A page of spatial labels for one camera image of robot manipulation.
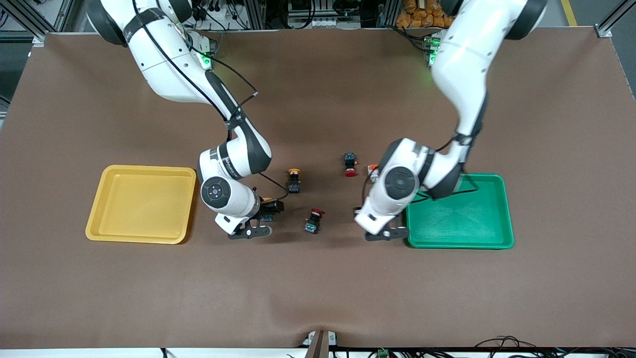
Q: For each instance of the yellow plastic tray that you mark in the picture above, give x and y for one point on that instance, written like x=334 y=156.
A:
x=141 y=204

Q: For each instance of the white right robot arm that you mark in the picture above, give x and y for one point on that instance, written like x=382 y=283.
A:
x=164 y=64

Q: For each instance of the red mushroom push button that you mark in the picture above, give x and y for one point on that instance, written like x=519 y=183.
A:
x=350 y=160
x=312 y=224

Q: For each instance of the table edge clamp bracket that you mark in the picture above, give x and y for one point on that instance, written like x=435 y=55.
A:
x=318 y=345

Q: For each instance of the orange white switch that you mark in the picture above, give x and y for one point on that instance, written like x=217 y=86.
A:
x=371 y=169

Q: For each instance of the small green connector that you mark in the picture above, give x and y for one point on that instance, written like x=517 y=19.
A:
x=383 y=353

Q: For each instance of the white power strip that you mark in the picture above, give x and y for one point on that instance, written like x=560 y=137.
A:
x=318 y=23

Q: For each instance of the green plastic tray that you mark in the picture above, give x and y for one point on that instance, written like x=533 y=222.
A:
x=472 y=223

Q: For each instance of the brown table mat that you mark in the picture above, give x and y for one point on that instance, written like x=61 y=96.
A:
x=318 y=278

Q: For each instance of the orange packets pile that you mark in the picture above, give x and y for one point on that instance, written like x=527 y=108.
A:
x=417 y=15

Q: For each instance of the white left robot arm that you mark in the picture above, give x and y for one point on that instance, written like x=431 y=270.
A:
x=462 y=64

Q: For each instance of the aluminium frame profile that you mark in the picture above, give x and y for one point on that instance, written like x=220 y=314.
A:
x=39 y=32
x=608 y=27

